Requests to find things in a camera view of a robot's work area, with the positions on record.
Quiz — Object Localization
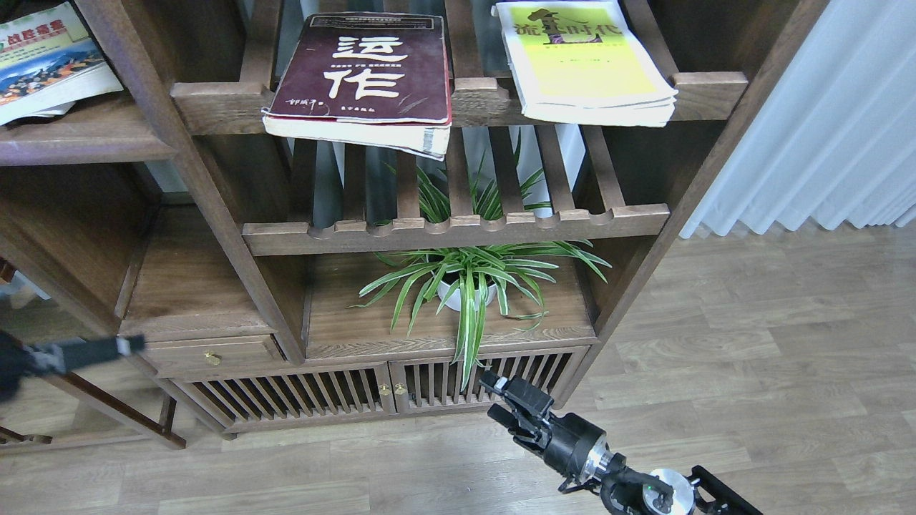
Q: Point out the white pleated curtain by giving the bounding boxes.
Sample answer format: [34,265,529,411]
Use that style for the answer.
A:
[680,1,915,238]

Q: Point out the brass drawer knob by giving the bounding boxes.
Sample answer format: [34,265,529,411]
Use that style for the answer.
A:
[204,351,222,366]

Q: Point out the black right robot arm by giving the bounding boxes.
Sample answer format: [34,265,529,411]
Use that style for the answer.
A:
[479,371,760,514]

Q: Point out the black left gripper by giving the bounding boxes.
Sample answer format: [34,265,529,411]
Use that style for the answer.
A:
[1,331,146,402]

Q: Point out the white plant pot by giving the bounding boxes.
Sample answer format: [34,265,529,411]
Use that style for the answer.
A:
[437,273,497,312]

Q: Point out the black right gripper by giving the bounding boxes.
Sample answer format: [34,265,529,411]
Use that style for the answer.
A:
[478,371,627,488]

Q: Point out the maroon book white characters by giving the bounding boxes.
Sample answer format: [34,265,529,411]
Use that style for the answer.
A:
[263,11,452,160]

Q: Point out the yellow-green cover book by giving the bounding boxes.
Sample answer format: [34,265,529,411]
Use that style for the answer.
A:
[492,1,677,127]

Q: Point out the colourful 300 paperback book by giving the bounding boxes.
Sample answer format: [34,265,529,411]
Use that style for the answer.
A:
[1,2,124,124]

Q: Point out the dark wooden bookshelf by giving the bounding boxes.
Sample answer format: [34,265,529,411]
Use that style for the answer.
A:
[2,1,827,438]

